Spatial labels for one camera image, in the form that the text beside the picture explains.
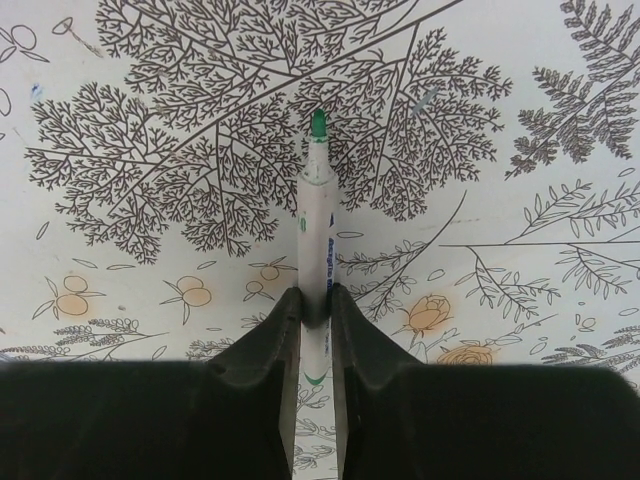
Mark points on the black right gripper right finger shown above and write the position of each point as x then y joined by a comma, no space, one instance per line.
399,418

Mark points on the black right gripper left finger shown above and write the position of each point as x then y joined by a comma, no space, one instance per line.
230,417

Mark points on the white green-tipped marker pen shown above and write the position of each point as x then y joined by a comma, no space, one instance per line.
317,197

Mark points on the floral patterned tablecloth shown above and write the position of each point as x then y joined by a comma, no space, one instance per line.
487,154

